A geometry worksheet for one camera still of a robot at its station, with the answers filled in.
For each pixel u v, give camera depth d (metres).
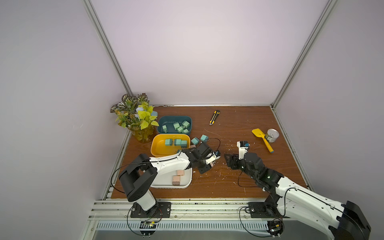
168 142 0.97
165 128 1.03
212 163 0.84
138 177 0.45
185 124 1.06
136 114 0.83
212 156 0.76
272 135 0.97
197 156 0.67
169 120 1.09
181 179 0.83
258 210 0.73
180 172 0.84
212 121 1.10
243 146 0.70
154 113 1.17
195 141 0.97
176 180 0.81
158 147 0.97
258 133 1.01
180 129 1.03
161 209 0.73
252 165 0.59
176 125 1.06
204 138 0.99
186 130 1.03
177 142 0.97
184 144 0.95
